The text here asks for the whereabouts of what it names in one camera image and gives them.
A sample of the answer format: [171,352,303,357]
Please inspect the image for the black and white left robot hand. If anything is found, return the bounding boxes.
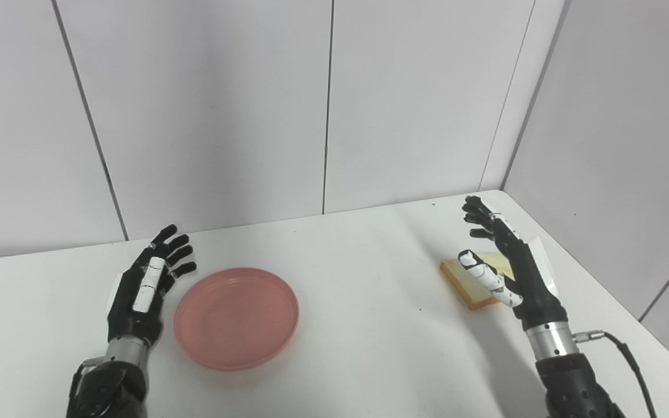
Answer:
[106,225,197,349]

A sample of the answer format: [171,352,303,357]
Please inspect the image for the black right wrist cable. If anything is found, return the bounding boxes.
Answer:
[573,330,657,418]

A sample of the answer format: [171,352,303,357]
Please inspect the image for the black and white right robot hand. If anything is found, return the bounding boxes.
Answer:
[458,196,569,331]

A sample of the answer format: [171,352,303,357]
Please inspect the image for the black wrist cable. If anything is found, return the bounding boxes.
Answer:
[573,330,657,418]
[66,357,106,407]

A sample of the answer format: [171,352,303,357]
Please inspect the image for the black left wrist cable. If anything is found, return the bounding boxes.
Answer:
[66,357,106,407]

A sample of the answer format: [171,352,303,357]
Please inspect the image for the slice of white bread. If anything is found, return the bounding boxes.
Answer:
[440,252,521,311]

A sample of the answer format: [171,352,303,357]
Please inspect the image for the pink round plate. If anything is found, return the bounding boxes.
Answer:
[173,267,300,372]

